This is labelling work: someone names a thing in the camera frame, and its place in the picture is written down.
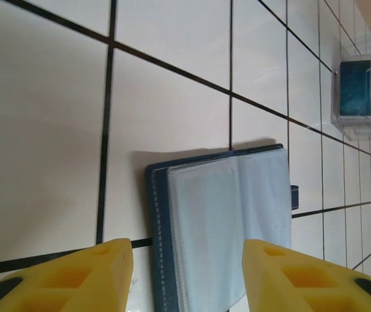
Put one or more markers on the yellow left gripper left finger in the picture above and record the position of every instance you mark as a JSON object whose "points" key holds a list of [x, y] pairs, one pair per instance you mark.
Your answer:
{"points": [[58, 286]]}

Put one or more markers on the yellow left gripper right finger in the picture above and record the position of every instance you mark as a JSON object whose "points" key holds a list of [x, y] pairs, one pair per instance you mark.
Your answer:
{"points": [[302, 286]]}

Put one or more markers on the blue leather card holder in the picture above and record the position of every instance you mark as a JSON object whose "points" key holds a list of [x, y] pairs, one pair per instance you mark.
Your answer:
{"points": [[224, 211]]}

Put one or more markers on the clear acrylic card stand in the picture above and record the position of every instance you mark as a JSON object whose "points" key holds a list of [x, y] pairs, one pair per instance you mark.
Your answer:
{"points": [[357, 130]]}

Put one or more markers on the blue credit card grey stripe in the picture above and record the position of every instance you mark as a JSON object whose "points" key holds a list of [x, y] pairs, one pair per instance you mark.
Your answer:
{"points": [[354, 87]]}

